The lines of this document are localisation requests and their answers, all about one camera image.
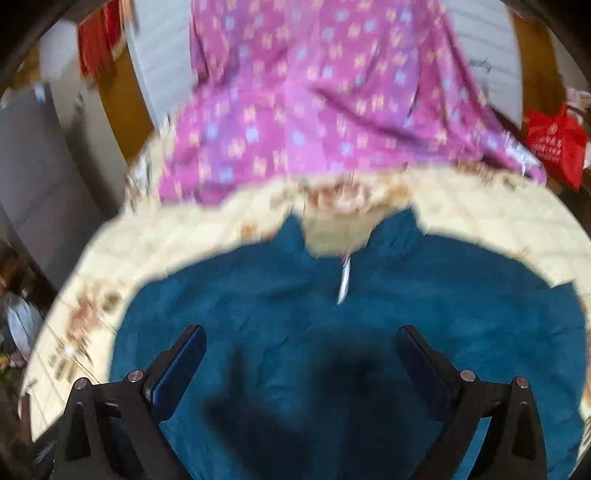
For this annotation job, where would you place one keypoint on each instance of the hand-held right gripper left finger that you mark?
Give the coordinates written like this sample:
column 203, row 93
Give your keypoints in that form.
column 178, row 374

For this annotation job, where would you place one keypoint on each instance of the teal puffer jacket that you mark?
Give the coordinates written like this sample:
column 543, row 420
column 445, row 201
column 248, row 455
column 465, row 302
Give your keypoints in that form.
column 286, row 332

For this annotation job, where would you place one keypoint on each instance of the purple floral sheet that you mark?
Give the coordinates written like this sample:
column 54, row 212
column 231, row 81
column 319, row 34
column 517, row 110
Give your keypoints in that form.
column 323, row 92

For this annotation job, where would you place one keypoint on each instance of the red shopping bag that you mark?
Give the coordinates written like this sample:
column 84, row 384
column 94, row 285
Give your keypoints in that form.
column 554, row 143

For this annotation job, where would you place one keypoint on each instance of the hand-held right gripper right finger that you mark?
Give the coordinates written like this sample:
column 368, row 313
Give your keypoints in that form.
column 420, row 374

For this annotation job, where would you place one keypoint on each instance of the pile of pink clothes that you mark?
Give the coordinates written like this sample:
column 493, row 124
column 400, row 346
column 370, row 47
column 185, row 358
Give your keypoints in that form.
column 579, row 101

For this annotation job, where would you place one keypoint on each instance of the grey refrigerator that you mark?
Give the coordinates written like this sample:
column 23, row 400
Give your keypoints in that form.
column 32, row 175

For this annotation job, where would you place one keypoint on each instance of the checked floral bedsheet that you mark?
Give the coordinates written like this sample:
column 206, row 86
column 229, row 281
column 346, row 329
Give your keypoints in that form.
column 194, row 235

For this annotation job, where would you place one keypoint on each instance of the white plastic bag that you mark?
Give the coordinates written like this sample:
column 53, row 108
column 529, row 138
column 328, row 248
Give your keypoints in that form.
column 23, row 323

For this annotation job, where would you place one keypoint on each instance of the red fringed banner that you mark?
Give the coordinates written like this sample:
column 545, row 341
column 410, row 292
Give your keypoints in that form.
column 97, row 41

